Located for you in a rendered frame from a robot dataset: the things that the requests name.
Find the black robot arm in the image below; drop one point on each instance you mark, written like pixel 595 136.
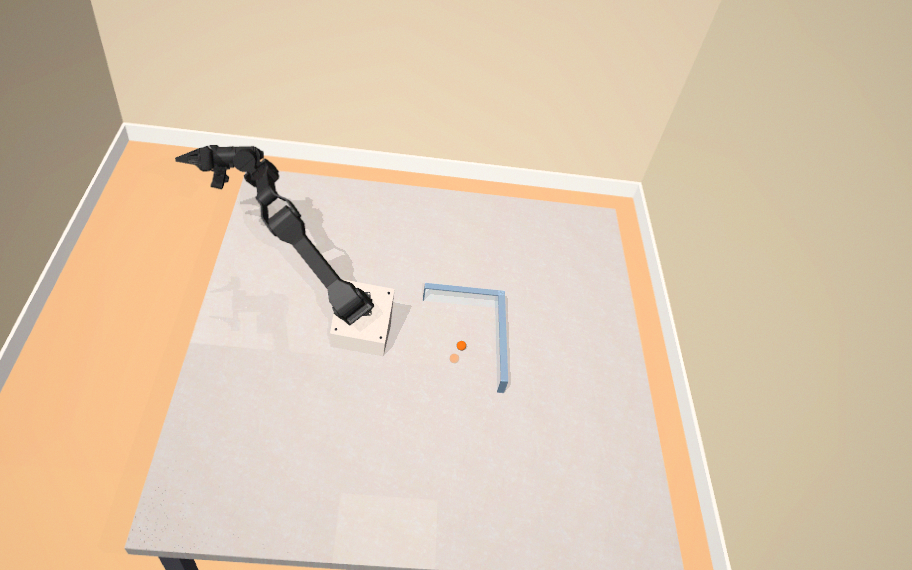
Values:
pixel 349 303

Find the light blue l-shaped wall top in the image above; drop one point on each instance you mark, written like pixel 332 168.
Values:
pixel 502 322

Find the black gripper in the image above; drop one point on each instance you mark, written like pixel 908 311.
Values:
pixel 207 158

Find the clear glass corner walls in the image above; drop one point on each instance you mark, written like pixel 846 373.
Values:
pixel 474 300

